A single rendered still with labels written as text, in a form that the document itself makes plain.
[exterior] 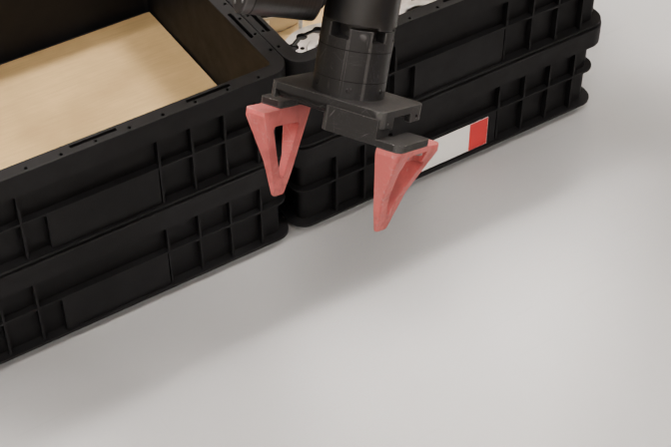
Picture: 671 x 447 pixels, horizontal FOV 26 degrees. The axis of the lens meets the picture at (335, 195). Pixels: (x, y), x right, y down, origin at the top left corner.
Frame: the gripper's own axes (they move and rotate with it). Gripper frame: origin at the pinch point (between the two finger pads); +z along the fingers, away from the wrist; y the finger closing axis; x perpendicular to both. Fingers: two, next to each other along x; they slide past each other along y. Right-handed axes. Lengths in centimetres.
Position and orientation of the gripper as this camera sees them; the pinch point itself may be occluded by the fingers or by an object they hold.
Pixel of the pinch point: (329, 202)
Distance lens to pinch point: 115.1
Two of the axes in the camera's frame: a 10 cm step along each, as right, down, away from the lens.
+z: -1.6, 9.4, 2.9
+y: 8.4, 2.9, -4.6
